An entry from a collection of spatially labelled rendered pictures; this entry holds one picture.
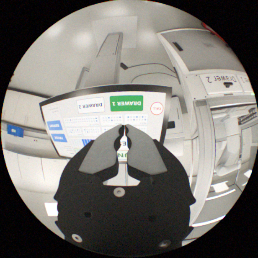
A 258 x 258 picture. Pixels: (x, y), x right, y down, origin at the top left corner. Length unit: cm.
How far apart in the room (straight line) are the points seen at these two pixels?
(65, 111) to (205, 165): 57
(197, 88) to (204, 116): 14
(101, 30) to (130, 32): 30
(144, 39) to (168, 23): 41
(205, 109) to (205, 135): 11
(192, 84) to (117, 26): 92
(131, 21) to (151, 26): 22
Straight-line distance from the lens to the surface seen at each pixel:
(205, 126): 42
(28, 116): 247
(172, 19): 121
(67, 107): 33
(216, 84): 50
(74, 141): 39
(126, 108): 27
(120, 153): 36
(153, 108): 28
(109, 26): 112
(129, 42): 118
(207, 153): 42
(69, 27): 128
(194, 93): 46
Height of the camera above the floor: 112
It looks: 11 degrees down
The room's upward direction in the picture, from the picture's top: 179 degrees clockwise
